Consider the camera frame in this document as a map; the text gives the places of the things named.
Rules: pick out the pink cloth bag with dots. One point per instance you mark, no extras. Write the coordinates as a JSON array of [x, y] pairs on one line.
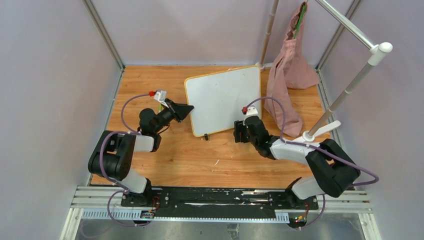
[[290, 70]]

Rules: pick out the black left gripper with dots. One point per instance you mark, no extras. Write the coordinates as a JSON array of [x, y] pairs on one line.
[[178, 112]]

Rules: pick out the wooden rack pole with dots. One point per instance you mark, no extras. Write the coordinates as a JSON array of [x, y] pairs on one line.
[[268, 32]]

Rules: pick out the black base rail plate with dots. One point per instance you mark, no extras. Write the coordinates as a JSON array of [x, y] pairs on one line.
[[218, 203]]

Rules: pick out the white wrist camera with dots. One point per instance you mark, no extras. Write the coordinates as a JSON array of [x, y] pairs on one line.
[[250, 111], [160, 96]]

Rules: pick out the yellow framed whiteboard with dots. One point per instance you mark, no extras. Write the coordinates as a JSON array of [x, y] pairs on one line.
[[218, 98]]

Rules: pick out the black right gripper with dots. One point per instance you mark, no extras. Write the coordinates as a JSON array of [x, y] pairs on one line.
[[240, 126]]

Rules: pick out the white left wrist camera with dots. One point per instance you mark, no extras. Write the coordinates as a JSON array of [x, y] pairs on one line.
[[160, 96]]

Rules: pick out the white clothes rack frame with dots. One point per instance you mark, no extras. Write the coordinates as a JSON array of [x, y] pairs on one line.
[[370, 113]]

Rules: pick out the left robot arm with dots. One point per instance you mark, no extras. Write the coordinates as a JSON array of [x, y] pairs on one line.
[[112, 157]]

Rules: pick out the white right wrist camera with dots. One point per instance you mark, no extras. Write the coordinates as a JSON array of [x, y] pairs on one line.
[[250, 111]]

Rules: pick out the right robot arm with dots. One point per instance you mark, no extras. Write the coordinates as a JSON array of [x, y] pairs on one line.
[[333, 171]]

